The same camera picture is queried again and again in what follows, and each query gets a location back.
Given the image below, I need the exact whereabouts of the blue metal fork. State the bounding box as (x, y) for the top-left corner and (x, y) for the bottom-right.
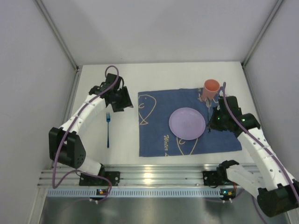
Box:
(106, 112), (111, 148)

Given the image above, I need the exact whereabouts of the spoon with teal handle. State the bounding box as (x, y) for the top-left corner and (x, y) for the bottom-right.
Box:
(206, 97), (211, 133)

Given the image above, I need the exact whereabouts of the blue fish-pattern cloth placemat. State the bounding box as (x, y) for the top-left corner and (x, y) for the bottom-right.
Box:
(138, 88), (242, 157)

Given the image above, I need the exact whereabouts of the orange plastic cup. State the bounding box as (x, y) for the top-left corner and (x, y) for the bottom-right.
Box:
(202, 79), (220, 100)

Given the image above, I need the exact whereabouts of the purple plastic plate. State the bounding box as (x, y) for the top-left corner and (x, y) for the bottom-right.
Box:
(169, 107), (206, 140)

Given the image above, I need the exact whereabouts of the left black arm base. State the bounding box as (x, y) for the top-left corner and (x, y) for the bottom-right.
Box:
(79, 171), (121, 186)

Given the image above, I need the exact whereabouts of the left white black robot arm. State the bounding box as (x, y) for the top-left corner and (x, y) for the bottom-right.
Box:
(49, 73), (133, 175)

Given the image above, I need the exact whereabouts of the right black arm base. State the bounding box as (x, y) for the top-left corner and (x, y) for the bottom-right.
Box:
(202, 170), (235, 188)

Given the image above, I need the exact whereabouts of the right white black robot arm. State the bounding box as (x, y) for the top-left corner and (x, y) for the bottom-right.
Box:
(209, 96), (299, 217)

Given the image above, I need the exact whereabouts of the right aluminium frame post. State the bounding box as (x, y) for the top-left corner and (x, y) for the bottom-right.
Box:
(241, 0), (285, 65)

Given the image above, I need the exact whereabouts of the aluminium frame post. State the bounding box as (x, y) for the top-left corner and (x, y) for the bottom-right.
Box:
(33, 0), (79, 70)
(241, 0), (285, 65)

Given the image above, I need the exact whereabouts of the aluminium mounting rail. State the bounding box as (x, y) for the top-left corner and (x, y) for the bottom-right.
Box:
(37, 151), (292, 187)

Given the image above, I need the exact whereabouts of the white slotted cable duct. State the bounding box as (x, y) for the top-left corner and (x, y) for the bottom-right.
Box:
(46, 188), (236, 198)

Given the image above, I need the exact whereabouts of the left aluminium frame post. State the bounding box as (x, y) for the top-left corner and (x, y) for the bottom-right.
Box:
(33, 0), (79, 70)

